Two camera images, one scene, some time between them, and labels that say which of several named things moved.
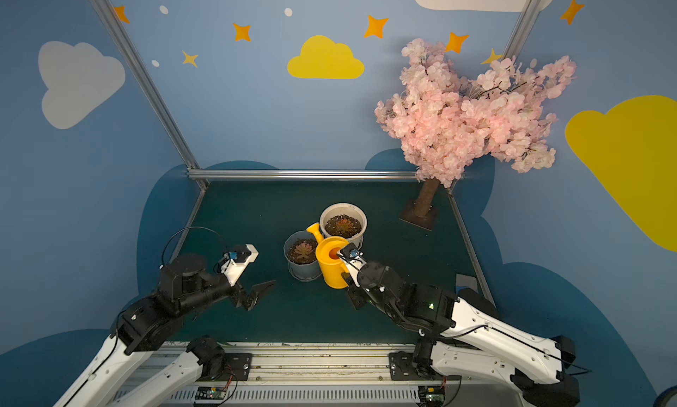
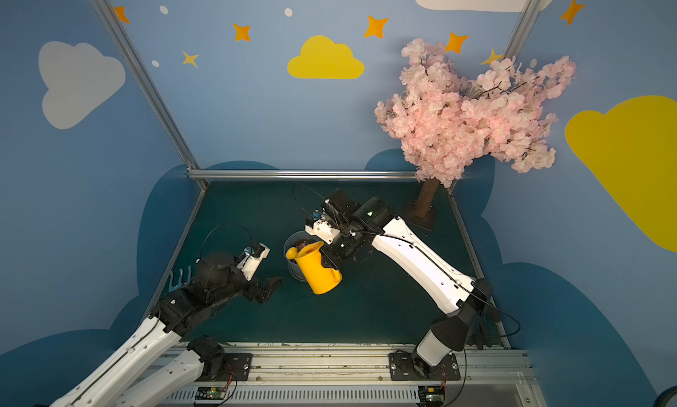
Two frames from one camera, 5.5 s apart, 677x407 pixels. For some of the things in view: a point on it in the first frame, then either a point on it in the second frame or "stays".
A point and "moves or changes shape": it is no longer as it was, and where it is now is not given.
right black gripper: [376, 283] -> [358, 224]
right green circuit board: [431, 396] stays
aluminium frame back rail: [305, 174] stays
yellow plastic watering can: [332, 268] moves or changes shape
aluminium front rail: [324, 379] stays
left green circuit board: [210, 393] stays
